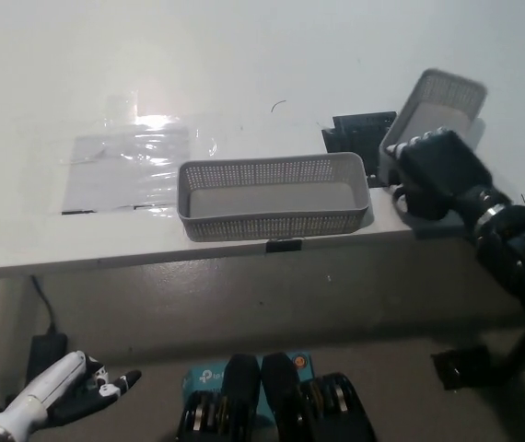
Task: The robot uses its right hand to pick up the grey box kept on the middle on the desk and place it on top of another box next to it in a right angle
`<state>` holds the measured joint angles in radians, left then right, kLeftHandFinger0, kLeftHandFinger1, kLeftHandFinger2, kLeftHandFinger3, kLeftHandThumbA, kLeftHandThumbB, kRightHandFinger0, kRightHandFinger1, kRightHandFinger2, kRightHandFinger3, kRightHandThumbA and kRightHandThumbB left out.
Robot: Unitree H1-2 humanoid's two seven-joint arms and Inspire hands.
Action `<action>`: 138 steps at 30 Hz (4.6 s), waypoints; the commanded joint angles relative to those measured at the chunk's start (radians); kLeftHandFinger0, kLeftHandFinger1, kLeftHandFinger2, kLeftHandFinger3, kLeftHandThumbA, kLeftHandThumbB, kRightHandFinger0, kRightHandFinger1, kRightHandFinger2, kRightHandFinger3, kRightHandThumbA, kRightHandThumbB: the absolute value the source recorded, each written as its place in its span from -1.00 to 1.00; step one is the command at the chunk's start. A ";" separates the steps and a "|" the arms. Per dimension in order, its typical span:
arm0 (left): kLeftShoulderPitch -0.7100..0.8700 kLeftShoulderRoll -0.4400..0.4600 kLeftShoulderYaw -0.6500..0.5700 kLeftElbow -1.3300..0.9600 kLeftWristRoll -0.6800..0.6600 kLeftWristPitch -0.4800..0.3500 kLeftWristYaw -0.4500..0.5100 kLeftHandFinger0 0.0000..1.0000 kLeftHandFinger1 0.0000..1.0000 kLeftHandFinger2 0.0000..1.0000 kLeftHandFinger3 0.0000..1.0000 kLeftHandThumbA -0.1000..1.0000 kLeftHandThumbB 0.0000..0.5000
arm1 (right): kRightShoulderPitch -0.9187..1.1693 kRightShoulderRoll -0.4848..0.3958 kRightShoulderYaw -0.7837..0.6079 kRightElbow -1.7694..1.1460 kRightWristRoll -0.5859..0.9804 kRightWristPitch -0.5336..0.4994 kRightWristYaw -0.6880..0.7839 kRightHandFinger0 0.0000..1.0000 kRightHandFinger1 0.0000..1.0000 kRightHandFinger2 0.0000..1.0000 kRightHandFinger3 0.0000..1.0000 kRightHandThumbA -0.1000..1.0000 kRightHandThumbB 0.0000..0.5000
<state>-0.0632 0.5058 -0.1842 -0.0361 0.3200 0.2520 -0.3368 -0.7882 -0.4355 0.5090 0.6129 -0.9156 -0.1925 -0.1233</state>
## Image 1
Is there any black adapter cable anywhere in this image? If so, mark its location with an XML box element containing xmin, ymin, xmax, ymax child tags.
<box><xmin>29</xmin><ymin>274</ymin><xmax>57</xmax><ymax>336</ymax></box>

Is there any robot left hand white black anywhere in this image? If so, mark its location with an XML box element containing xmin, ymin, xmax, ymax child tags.
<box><xmin>0</xmin><ymin>350</ymin><xmax>143</xmax><ymax>434</ymax></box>

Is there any teal tp-link cardboard box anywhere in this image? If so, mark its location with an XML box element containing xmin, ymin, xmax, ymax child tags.
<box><xmin>180</xmin><ymin>352</ymin><xmax>313</xmax><ymax>423</ymax></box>

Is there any clear plastic sheet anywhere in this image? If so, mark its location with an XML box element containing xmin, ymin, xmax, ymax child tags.
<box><xmin>59</xmin><ymin>128</ymin><xmax>191</xmax><ymax>217</ymax></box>

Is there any black power adapter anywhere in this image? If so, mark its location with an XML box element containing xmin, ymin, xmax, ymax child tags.
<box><xmin>29</xmin><ymin>333</ymin><xmax>69</xmax><ymax>383</ymax></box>

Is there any black table foot plate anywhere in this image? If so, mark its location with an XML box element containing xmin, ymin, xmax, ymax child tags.
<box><xmin>430</xmin><ymin>345</ymin><xmax>492</xmax><ymax>391</ymax></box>

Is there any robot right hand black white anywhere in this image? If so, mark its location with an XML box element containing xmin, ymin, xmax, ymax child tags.
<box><xmin>384</xmin><ymin>130</ymin><xmax>495</xmax><ymax>220</ymax></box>

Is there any grey perforated plastic basket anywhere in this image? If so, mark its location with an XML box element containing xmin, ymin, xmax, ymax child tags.
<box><xmin>177</xmin><ymin>151</ymin><xmax>371</xmax><ymax>243</ymax></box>
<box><xmin>379</xmin><ymin>68</ymin><xmax>489</xmax><ymax>188</ymax></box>

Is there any black table leg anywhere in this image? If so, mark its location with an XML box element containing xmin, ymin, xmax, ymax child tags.
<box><xmin>485</xmin><ymin>317</ymin><xmax>525</xmax><ymax>381</ymax></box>

